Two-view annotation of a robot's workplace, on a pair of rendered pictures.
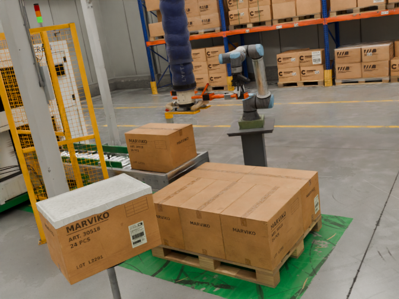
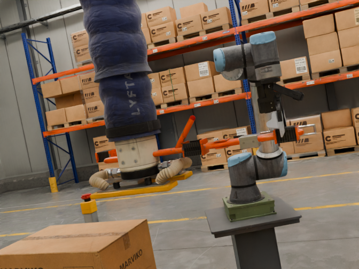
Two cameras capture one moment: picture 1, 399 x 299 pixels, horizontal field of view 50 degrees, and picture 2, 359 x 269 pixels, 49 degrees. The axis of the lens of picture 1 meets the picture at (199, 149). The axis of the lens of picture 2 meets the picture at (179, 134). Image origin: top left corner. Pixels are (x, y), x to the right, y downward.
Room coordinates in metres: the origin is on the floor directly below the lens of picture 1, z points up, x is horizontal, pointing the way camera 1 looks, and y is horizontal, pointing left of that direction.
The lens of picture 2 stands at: (2.41, 0.27, 1.41)
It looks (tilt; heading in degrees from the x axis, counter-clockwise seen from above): 3 degrees down; 346
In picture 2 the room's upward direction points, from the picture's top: 11 degrees counter-clockwise
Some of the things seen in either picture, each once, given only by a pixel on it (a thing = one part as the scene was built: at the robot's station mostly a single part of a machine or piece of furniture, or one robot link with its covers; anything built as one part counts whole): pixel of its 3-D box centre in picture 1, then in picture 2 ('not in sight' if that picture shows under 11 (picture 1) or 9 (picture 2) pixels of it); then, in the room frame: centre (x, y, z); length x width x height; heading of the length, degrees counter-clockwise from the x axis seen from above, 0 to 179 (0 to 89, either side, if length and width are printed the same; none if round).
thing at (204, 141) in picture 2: (208, 96); (195, 147); (3.89, -0.15, 1.27); 0.10 x 0.08 x 0.06; 145
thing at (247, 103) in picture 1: (250, 101); (242, 168); (4.61, -0.63, 1.02); 0.17 x 0.15 x 0.18; 66
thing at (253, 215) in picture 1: (233, 206); not in sight; (3.44, -0.22, 0.34); 1.20 x 1.00 x 0.40; 53
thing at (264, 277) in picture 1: (237, 234); not in sight; (3.44, -0.22, 0.07); 1.20 x 1.00 x 0.14; 53
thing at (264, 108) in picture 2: (237, 79); (270, 96); (3.71, -0.42, 1.41); 0.09 x 0.08 x 0.12; 54
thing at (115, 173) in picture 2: (187, 104); (141, 171); (4.03, 0.05, 1.21); 0.34 x 0.25 x 0.06; 55
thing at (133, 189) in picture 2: (181, 110); (132, 186); (3.95, 0.11, 1.17); 0.34 x 0.10 x 0.05; 55
